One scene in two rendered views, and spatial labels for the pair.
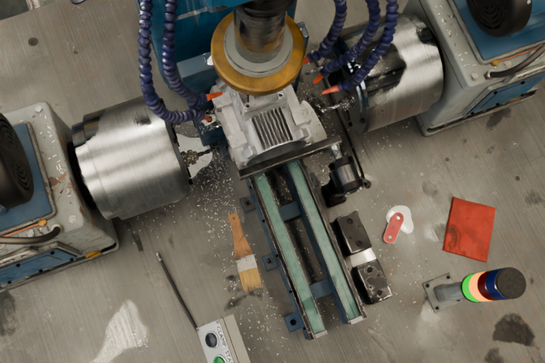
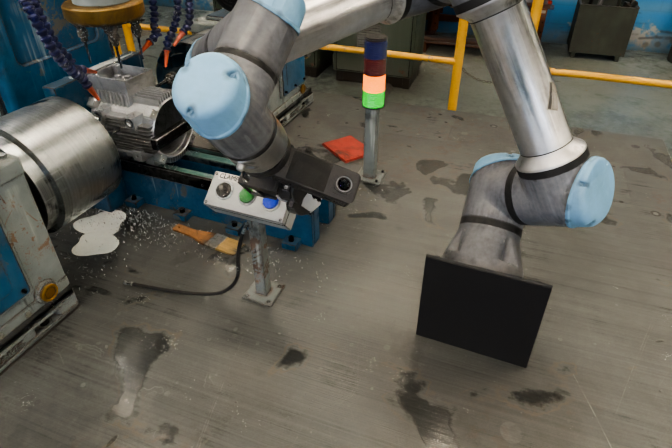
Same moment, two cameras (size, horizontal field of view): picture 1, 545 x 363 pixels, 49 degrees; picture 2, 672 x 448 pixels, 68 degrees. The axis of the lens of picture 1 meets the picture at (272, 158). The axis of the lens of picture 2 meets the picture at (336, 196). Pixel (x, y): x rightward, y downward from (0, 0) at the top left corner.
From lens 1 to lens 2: 1.19 m
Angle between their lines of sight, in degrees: 45
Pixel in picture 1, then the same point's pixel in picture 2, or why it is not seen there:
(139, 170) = (55, 124)
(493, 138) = (314, 119)
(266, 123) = (148, 91)
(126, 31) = not seen: outside the picture
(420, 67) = not seen: hidden behind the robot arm
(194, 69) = (61, 83)
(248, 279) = (228, 246)
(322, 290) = not seen: hidden behind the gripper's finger
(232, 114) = (117, 113)
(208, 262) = (181, 261)
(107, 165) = (17, 127)
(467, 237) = (351, 150)
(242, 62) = not seen: outside the picture
